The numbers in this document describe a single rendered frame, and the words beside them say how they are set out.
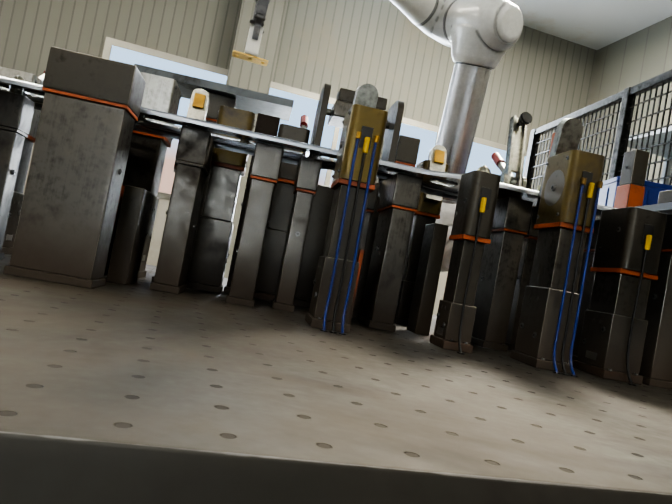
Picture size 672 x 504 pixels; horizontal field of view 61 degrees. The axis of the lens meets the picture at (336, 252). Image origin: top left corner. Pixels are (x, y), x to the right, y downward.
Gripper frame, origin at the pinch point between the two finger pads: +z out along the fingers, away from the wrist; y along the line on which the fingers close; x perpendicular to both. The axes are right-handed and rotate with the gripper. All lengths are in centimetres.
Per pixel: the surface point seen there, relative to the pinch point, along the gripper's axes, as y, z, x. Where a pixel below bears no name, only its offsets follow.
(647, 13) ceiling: 210, -187, -284
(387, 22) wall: 281, -151, -110
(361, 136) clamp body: -52, 28, -16
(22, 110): -26, 33, 37
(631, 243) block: -59, 35, -62
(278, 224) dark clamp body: -12.7, 41.5, -12.8
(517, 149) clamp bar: -20, 13, -62
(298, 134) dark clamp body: -13.8, 21.6, -12.7
